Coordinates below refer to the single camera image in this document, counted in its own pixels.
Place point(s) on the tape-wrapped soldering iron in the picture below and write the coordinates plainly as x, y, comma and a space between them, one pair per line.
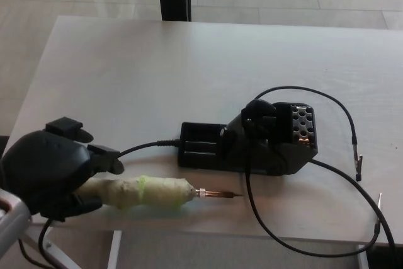
157, 191

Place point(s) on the white diagonal table brace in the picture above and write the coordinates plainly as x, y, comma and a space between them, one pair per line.
56, 252

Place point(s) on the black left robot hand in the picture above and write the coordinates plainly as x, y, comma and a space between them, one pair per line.
47, 168

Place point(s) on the white table leg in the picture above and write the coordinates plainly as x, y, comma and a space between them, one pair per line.
362, 258
114, 250

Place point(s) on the black soldering station base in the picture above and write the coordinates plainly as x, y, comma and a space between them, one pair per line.
201, 152

